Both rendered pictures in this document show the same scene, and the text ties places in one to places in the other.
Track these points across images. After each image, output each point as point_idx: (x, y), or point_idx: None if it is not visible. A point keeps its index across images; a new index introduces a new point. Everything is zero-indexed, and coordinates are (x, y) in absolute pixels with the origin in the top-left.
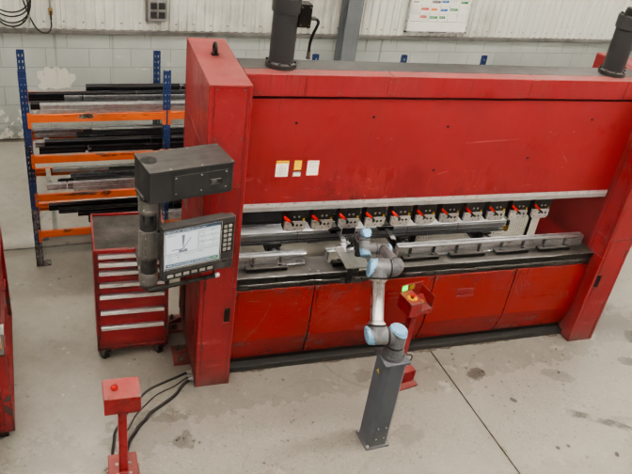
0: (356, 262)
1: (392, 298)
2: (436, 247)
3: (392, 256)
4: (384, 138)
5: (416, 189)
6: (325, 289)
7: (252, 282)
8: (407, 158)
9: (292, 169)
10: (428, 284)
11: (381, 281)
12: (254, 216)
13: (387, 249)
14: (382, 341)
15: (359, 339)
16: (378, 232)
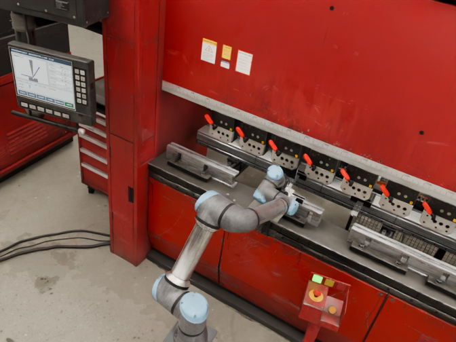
0: None
1: None
2: (410, 258)
3: (256, 207)
4: (345, 49)
5: (387, 153)
6: None
7: (165, 176)
8: (378, 96)
9: (220, 56)
10: (375, 299)
11: (201, 225)
12: (239, 127)
13: (273, 201)
14: (164, 305)
15: (279, 313)
16: (353, 203)
